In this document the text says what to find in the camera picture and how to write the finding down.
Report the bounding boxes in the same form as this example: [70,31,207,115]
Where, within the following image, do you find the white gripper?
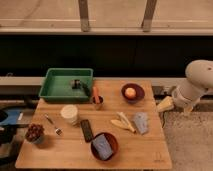
[157,84,201,112]

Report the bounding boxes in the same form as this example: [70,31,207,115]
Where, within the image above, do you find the light blue towel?
[133,112,148,134]

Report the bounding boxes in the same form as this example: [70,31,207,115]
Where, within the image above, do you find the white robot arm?
[157,60,213,113]

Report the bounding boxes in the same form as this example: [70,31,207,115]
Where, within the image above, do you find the dark purple bowl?
[121,83,145,104]

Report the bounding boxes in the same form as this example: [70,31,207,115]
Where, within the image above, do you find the orange fruit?
[125,88,136,99]

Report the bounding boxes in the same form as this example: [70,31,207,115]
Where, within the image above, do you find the yellow banana peel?
[111,112,136,133]

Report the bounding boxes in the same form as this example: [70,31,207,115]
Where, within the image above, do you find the red-brown bowl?
[91,132,118,161]

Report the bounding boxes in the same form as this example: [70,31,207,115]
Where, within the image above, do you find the small brown cup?
[92,96,104,110]

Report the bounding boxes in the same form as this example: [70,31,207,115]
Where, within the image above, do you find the orange carrot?
[93,86,100,104]

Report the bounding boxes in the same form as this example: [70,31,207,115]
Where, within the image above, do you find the blue sponge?
[92,134,113,160]

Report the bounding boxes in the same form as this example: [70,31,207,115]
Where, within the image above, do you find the black object in tray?
[71,79,81,89]

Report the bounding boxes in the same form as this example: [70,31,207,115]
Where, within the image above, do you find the white cylindrical container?
[60,105,78,125]

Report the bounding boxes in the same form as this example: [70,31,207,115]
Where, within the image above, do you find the green plastic tray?
[39,68,93,103]

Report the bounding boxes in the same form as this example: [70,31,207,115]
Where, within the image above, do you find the metal fork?
[44,114,62,135]

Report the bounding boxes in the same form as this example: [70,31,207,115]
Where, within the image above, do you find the blue object at left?
[0,108,21,126]

